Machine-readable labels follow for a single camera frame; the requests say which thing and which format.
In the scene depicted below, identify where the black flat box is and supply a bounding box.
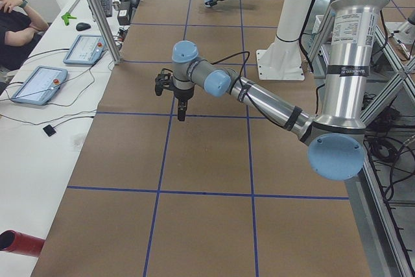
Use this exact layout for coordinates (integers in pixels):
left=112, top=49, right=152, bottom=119
left=117, top=1, right=132, bottom=26

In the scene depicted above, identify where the orange black adapter board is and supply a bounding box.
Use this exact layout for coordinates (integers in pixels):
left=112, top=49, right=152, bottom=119
left=117, top=27, right=128, bottom=42

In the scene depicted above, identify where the black keyboard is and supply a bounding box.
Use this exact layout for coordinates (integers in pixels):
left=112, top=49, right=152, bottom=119
left=99, top=0, right=112, bottom=17

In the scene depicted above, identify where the far blue teach pendant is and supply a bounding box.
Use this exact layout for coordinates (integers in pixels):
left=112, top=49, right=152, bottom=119
left=63, top=34, right=106, bottom=66

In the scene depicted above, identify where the blue teach pendant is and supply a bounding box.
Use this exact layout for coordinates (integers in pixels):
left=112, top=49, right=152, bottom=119
left=10, top=66, right=68, bottom=106
left=63, top=34, right=106, bottom=66

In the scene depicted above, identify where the black computer mouse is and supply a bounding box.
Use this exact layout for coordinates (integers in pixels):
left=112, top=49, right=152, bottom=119
left=76, top=22, right=91, bottom=31

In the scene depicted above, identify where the small black square pad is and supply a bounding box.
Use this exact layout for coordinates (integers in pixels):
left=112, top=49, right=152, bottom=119
left=42, top=125, right=56, bottom=137

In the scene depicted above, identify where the near blue teach pendant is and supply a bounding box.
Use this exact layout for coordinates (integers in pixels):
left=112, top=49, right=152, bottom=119
left=10, top=66, right=68, bottom=106

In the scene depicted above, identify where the green plastic clamp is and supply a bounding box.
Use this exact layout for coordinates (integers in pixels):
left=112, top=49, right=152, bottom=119
left=61, top=12, right=77, bottom=26

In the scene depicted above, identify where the person in black shirt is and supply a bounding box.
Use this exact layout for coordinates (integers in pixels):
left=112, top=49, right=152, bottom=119
left=1, top=0, right=49, bottom=71

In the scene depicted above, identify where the red cylinder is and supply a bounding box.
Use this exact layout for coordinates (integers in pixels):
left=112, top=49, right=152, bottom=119
left=1, top=230, right=45, bottom=258

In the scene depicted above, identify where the wrist black camera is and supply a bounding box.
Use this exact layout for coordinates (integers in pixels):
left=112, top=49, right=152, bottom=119
left=154, top=68, right=174, bottom=96

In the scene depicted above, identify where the white pedestal column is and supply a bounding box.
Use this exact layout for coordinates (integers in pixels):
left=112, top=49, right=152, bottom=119
left=256, top=0, right=313, bottom=81

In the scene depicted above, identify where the aluminium frame post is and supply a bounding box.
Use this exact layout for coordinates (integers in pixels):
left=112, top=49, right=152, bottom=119
left=87, top=0, right=121, bottom=65

